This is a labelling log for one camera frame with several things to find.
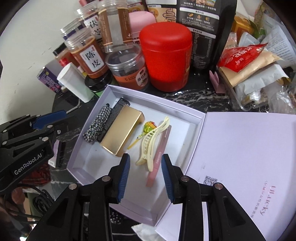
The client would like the purple small carton box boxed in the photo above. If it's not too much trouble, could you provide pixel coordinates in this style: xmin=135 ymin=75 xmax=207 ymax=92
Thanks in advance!
xmin=48 ymin=140 xmax=66 ymax=168

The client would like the pink round container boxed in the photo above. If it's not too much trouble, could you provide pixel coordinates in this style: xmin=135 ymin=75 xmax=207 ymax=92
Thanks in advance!
xmin=129 ymin=11 xmax=156 ymax=44

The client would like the purple drink can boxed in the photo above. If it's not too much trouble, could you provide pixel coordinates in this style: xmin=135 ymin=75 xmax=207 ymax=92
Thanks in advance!
xmin=37 ymin=66 xmax=62 ymax=94

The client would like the white label herb jar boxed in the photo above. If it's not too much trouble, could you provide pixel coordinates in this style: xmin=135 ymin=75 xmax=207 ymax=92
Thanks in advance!
xmin=76 ymin=1 xmax=102 ymax=43

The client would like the pink lip gloss tube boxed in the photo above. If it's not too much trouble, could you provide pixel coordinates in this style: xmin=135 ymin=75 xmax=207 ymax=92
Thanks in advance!
xmin=146 ymin=125 xmax=171 ymax=187

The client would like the orange peel jar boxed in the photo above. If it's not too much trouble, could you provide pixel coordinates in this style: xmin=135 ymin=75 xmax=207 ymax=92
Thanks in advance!
xmin=65 ymin=28 xmax=108 ymax=79

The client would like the green yellow lollipop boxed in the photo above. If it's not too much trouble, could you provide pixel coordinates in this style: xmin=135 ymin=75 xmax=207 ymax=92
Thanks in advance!
xmin=127 ymin=121 xmax=157 ymax=150

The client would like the red round canister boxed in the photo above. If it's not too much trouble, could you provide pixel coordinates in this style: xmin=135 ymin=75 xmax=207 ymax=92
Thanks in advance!
xmin=139 ymin=22 xmax=193 ymax=92

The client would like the dark purple label jar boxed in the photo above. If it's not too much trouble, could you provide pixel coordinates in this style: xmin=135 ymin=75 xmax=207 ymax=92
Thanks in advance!
xmin=60 ymin=19 xmax=86 ymax=41

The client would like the white cylindrical bottle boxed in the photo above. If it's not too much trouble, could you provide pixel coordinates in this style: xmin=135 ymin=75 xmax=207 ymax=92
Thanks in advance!
xmin=57 ymin=63 xmax=94 ymax=103

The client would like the operator hand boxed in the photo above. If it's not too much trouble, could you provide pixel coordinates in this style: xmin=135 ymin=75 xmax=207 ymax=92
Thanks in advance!
xmin=1 ymin=187 xmax=26 ymax=215

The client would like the red spice jar black lid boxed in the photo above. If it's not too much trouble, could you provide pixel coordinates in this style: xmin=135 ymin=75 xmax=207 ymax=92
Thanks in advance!
xmin=53 ymin=43 xmax=80 ymax=68

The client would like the green black jar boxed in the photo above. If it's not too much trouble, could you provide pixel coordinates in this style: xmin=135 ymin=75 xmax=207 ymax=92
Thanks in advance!
xmin=84 ymin=73 xmax=112 ymax=97

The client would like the black white checkered scrunchie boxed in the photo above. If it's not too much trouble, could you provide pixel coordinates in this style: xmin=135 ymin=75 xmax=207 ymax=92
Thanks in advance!
xmin=83 ymin=104 xmax=111 ymax=143

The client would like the red plaid cloth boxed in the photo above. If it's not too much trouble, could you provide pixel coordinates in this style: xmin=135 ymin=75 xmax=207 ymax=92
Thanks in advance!
xmin=22 ymin=163 xmax=51 ymax=186

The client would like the short clear jar red label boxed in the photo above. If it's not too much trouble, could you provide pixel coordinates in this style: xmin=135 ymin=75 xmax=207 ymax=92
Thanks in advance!
xmin=105 ymin=44 xmax=149 ymax=91

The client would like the gold rectangular box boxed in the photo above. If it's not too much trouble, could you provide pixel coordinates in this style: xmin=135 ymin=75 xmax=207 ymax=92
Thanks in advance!
xmin=100 ymin=106 xmax=145 ymax=157

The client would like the black snack pouch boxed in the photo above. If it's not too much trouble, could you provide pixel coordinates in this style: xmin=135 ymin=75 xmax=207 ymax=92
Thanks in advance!
xmin=145 ymin=0 xmax=237 ymax=71

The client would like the cream hair claw clip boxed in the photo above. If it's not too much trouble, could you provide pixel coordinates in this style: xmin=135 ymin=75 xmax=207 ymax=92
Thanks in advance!
xmin=135 ymin=116 xmax=170 ymax=172

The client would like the red snack sachet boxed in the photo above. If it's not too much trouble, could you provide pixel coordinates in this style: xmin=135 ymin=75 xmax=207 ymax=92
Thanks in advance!
xmin=217 ymin=44 xmax=267 ymax=72

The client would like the brown label tall jar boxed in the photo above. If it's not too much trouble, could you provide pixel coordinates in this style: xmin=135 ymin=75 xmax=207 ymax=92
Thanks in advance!
xmin=98 ymin=0 xmax=133 ymax=53

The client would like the smartphone in clear case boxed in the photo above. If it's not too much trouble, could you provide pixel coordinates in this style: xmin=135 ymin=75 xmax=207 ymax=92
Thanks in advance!
xmin=64 ymin=96 xmax=81 ymax=114

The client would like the lavender open gift box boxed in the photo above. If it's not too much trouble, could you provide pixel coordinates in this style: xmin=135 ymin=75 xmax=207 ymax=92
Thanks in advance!
xmin=67 ymin=86 xmax=295 ymax=240

